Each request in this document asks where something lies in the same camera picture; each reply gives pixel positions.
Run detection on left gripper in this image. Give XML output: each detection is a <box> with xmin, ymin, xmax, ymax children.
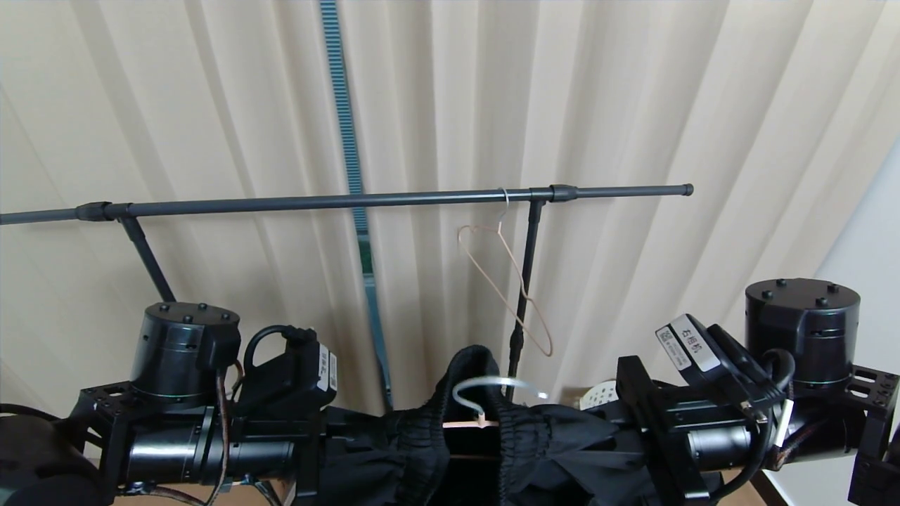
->
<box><xmin>127</xmin><ymin>406</ymin><xmax>333</xmax><ymax>506</ymax></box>

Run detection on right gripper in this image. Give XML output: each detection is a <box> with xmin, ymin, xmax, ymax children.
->
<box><xmin>617</xmin><ymin>355</ymin><xmax>774</xmax><ymax>504</ymax></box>

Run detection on black shorts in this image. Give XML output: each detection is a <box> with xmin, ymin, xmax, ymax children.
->
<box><xmin>316</xmin><ymin>344</ymin><xmax>665</xmax><ymax>506</ymax></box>

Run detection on pink clothes hanger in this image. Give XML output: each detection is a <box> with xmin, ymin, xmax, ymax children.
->
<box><xmin>457</xmin><ymin>188</ymin><xmax>555</xmax><ymax>358</ymax></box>
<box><xmin>443</xmin><ymin>377</ymin><xmax>550</xmax><ymax>462</ymax></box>

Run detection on white laundry basket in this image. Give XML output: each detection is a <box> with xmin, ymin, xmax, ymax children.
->
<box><xmin>580</xmin><ymin>379</ymin><xmax>621</xmax><ymax>413</ymax></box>

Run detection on black clothes rack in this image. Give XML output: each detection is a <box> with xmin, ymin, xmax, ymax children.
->
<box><xmin>0</xmin><ymin>184</ymin><xmax>695</xmax><ymax>403</ymax></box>

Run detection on beige curtain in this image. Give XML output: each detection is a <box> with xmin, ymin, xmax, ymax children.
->
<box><xmin>0</xmin><ymin>0</ymin><xmax>900</xmax><ymax>422</ymax></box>

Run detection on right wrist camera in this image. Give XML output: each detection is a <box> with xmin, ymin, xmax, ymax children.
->
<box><xmin>655</xmin><ymin>313</ymin><xmax>797</xmax><ymax>424</ymax></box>

